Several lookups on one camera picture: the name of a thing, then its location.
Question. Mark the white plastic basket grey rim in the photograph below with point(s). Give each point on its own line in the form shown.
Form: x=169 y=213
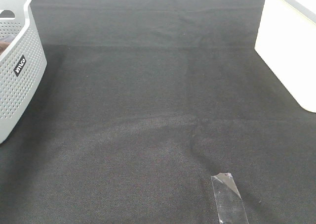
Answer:
x=286 y=41

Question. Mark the grey towel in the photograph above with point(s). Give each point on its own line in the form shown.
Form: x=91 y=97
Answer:
x=7 y=39

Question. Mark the brown microfibre towel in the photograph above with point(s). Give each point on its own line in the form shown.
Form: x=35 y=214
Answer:
x=3 y=46

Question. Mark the grey perforated plastic basket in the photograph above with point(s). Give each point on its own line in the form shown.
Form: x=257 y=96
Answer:
x=22 y=63

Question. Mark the clear adhesive tape strip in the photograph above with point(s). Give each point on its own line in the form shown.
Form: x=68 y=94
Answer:
x=229 y=204

